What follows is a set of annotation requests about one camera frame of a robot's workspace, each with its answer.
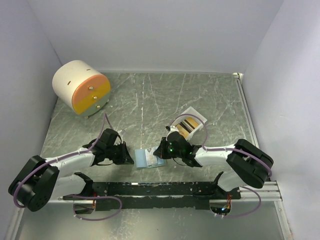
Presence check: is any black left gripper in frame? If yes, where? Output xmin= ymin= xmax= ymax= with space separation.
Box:
xmin=105 ymin=140 xmax=135 ymax=165

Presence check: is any green card holder wallet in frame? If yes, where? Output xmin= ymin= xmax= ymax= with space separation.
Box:
xmin=134 ymin=147 xmax=167 ymax=170

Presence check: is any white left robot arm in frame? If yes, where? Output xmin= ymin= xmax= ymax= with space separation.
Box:
xmin=8 ymin=128 xmax=134 ymax=212

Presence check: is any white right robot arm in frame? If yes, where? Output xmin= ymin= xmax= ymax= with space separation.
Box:
xmin=153 ymin=131 xmax=274 ymax=199

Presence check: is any stack of cards in tray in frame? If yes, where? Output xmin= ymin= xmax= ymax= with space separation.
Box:
xmin=175 ymin=116 xmax=200 ymax=139

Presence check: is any white plastic card tray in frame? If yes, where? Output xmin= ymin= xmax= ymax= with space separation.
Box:
xmin=170 ymin=106 xmax=208 ymax=141

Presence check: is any round white drawer cabinet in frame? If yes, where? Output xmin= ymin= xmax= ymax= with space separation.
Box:
xmin=52 ymin=60 xmax=111 ymax=117

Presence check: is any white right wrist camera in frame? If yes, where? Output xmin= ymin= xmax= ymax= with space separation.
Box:
xmin=165 ymin=125 xmax=179 ymax=135

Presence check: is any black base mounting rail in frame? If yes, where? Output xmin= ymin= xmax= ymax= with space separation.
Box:
xmin=62 ymin=181 xmax=242 ymax=212

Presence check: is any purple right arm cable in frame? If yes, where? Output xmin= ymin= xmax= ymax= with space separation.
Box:
xmin=169 ymin=113 xmax=273 ymax=179

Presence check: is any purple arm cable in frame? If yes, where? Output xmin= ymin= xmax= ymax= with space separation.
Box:
xmin=12 ymin=113 xmax=113 ymax=208
xmin=169 ymin=113 xmax=273 ymax=179

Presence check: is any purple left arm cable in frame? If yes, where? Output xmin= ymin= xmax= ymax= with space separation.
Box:
xmin=12 ymin=113 xmax=113 ymax=208

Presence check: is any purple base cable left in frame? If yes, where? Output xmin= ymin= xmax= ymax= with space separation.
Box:
xmin=67 ymin=194 xmax=123 ymax=222

